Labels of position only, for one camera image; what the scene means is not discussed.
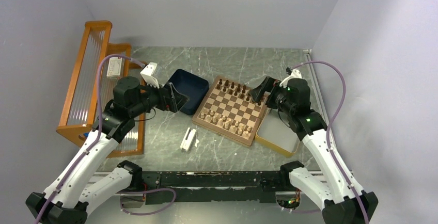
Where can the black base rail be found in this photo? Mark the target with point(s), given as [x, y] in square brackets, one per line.
[222, 186]

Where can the orange wooden rack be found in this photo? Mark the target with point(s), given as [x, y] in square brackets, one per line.
[80, 109]

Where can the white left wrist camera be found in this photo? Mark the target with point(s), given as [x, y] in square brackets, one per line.
[147, 73]

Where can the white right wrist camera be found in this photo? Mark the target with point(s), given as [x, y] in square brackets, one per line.
[292, 73]

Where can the white stapler-like device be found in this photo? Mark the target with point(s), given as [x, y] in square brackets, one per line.
[188, 139]

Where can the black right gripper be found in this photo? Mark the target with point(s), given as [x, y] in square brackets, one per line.
[269, 84]

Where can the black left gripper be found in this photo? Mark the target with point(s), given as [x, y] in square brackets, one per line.
[170, 99]

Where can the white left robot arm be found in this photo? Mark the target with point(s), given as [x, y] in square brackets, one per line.
[130, 100]

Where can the white card box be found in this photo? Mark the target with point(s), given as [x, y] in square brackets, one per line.
[114, 68]

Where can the dark blue tray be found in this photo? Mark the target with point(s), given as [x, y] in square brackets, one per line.
[191, 85]

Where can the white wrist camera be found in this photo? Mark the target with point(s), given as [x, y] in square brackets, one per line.
[147, 73]
[292, 73]

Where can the yellow tray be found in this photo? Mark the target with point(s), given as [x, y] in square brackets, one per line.
[274, 134]

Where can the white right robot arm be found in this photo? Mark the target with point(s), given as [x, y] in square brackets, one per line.
[342, 199]

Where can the wooden chessboard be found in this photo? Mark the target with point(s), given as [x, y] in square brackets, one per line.
[231, 102]

